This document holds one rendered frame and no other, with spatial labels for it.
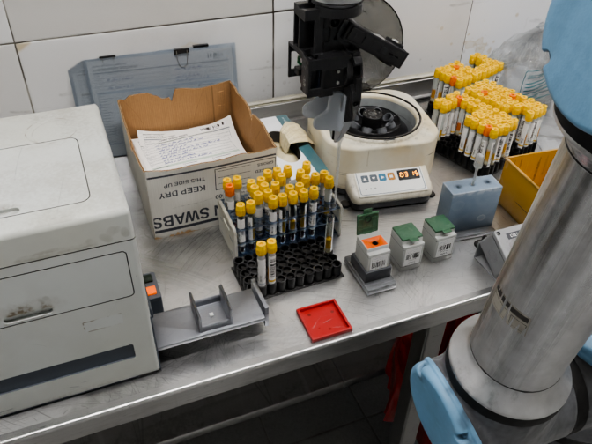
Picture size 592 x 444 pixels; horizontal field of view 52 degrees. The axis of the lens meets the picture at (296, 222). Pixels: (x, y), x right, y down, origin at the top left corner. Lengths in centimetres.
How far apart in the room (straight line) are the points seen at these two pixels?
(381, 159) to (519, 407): 70
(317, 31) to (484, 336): 44
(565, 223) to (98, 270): 53
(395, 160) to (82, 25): 66
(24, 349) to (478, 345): 55
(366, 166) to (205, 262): 37
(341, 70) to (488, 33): 91
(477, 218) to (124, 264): 67
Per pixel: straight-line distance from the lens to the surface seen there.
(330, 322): 97
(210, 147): 126
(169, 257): 109
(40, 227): 72
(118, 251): 75
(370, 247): 99
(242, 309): 93
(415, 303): 102
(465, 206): 113
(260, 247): 93
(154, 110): 131
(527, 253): 48
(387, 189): 119
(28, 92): 134
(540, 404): 60
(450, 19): 161
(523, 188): 121
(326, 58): 81
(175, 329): 92
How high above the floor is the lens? 160
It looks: 39 degrees down
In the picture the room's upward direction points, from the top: 2 degrees clockwise
